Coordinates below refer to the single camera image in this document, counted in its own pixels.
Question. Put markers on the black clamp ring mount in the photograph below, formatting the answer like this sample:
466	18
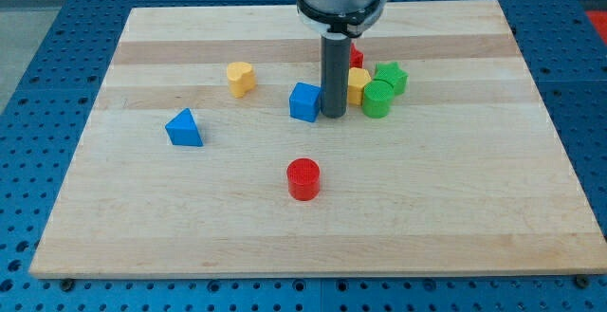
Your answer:
341	25

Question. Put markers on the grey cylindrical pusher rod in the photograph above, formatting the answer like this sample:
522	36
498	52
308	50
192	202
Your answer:
335	61

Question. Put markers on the yellow hexagon block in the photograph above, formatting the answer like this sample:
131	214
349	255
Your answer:
358	78

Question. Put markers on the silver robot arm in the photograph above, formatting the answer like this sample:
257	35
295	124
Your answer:
338	6

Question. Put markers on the green star block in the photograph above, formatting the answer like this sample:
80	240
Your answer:
392	74

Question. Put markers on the red block behind rod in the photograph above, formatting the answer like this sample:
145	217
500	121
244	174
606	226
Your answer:
356	57

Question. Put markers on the blue cube block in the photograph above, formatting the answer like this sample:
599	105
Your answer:
304	102

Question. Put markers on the green cylinder block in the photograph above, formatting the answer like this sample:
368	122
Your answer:
377	99

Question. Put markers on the yellow heart block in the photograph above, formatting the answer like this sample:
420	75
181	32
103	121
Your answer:
241	78

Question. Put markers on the red cylinder block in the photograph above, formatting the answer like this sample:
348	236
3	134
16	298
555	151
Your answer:
303	176

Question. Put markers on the blue triangle block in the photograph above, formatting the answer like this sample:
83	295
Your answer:
182	130

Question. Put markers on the wooden board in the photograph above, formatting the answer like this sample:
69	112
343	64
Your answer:
190	165

